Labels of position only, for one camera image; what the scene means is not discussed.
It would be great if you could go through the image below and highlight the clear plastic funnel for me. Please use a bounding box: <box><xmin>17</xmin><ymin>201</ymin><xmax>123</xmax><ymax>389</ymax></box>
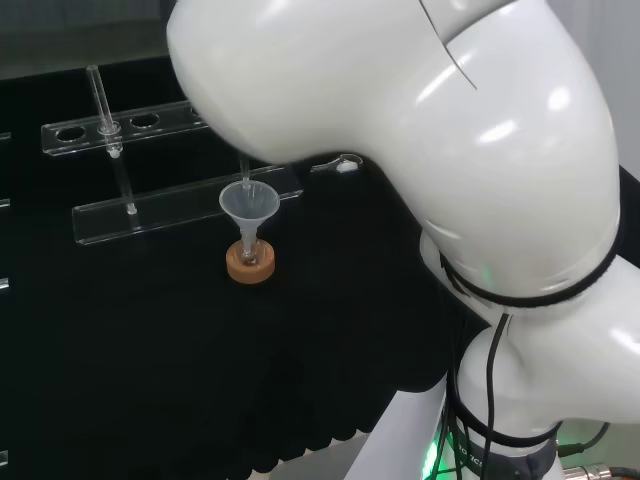
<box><xmin>218</xmin><ymin>182</ymin><xmax>280</xmax><ymax>264</ymax></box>

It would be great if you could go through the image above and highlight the metal cable connector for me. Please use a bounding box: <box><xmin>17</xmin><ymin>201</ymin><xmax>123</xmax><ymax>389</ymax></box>
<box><xmin>562</xmin><ymin>464</ymin><xmax>640</xmax><ymax>480</ymax></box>

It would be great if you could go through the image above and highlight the black bench cloth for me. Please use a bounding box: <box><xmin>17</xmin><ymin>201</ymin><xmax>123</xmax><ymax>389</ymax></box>
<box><xmin>0</xmin><ymin>53</ymin><xmax>640</xmax><ymax>464</ymax></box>

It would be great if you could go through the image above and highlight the clear weighing funnel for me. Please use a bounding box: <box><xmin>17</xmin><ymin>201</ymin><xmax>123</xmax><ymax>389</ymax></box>
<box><xmin>309</xmin><ymin>154</ymin><xmax>364</xmax><ymax>175</ymax></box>

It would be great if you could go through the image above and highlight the clear acrylic funnel stand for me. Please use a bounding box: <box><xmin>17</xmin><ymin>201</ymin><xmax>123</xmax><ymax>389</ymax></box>
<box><xmin>40</xmin><ymin>64</ymin><xmax>305</xmax><ymax>247</ymax></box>

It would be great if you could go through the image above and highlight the cork ring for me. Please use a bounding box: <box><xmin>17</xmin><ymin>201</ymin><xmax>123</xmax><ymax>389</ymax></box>
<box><xmin>225</xmin><ymin>239</ymin><xmax>276</xmax><ymax>285</ymax></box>

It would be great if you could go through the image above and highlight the black cable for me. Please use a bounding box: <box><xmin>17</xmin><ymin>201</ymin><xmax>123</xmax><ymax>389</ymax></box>
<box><xmin>482</xmin><ymin>309</ymin><xmax>514</xmax><ymax>480</ymax></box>
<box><xmin>435</xmin><ymin>284</ymin><xmax>469</xmax><ymax>480</ymax></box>
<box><xmin>555</xmin><ymin>422</ymin><xmax>612</xmax><ymax>455</ymax></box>

